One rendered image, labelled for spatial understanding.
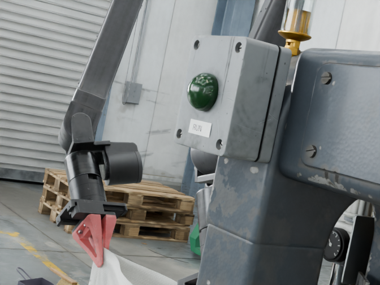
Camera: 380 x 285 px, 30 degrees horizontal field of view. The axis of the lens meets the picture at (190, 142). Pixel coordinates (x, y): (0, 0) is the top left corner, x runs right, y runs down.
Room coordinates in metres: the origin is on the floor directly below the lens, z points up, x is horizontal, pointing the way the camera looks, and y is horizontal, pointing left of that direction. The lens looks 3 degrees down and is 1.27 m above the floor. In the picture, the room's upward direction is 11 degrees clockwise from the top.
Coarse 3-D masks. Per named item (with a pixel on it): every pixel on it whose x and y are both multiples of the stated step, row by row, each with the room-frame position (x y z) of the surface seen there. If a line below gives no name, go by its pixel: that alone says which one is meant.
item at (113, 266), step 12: (108, 252) 1.09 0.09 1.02; (108, 264) 1.08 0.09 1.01; (120, 264) 1.06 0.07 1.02; (132, 264) 1.04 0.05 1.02; (96, 276) 1.11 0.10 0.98; (108, 276) 1.07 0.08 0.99; (120, 276) 0.97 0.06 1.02; (132, 276) 1.04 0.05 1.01; (144, 276) 1.03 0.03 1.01; (156, 276) 1.01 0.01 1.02
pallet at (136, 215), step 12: (48, 192) 6.57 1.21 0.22; (60, 192) 6.31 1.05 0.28; (60, 204) 6.27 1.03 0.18; (144, 204) 6.54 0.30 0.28; (156, 204) 6.69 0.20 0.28; (132, 216) 6.26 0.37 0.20; (144, 216) 6.33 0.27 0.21; (156, 216) 6.80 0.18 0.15; (168, 216) 6.87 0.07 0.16; (180, 216) 6.57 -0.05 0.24; (192, 216) 6.62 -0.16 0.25
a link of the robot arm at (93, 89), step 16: (112, 0) 1.36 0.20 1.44; (128, 0) 1.35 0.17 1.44; (112, 16) 1.33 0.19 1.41; (128, 16) 1.34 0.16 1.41; (112, 32) 1.31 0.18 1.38; (128, 32) 1.32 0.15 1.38; (96, 48) 1.29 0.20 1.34; (112, 48) 1.30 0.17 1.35; (96, 64) 1.27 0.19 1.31; (112, 64) 1.28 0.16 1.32; (80, 80) 1.26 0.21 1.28; (96, 80) 1.26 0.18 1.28; (112, 80) 1.27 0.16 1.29; (80, 96) 1.23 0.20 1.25; (96, 96) 1.23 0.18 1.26; (80, 112) 1.21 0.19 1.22; (96, 112) 1.22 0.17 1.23; (64, 128) 1.19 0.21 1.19; (96, 128) 1.21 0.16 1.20; (64, 144) 1.23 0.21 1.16
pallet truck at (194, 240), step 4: (196, 224) 6.21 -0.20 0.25; (196, 228) 6.16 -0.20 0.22; (192, 232) 6.14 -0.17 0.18; (196, 232) 6.11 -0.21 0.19; (192, 236) 6.09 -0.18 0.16; (196, 236) 6.06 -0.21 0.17; (192, 240) 6.07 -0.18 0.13; (196, 240) 6.04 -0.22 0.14; (192, 244) 6.06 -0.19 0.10; (196, 244) 6.03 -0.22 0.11; (192, 248) 6.05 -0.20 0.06; (196, 248) 6.00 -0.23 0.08; (196, 252) 5.99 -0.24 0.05; (200, 252) 5.94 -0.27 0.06
